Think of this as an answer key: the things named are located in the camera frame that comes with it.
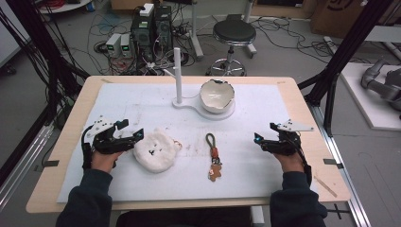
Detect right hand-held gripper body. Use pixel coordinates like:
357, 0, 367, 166
261, 118, 315, 157

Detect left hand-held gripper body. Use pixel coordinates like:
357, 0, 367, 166
82, 114, 136, 155

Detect person's right hand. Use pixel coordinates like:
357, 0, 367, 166
273, 152, 305, 174

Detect person's left hand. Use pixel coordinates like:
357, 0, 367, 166
90, 149, 125, 174

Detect white fluffy plush pouch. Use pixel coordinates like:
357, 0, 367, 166
132, 128, 183, 174

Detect white table mat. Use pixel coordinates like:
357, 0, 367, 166
56, 82, 320, 203

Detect thin wooden stick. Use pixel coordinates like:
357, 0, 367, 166
313, 175, 338, 199

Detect white ceramic bowl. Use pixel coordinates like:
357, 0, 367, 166
199, 79, 235, 114

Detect white stand with pole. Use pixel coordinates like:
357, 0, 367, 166
164, 47, 236, 121

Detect grey power supply unit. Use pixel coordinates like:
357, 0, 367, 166
105, 33, 122, 58
119, 33, 132, 58

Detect white floor board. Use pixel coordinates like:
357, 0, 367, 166
340, 61, 401, 131

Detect black computer towers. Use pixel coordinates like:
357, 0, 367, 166
131, 3, 174, 62

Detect black round stool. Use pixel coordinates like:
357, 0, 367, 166
206, 19, 257, 78

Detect white power strip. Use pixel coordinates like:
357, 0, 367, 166
139, 3, 155, 18

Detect brown cardboard box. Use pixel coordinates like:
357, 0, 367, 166
310, 0, 371, 40

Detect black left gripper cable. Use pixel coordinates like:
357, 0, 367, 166
80, 125, 95, 171

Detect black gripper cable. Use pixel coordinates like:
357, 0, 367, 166
291, 135, 313, 187
80, 125, 95, 171

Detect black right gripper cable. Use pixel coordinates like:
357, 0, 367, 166
291, 135, 313, 187

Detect gingerbread man keychain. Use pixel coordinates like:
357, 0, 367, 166
205, 132, 223, 183

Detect black frame post with cables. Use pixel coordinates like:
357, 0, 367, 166
0, 0, 91, 127

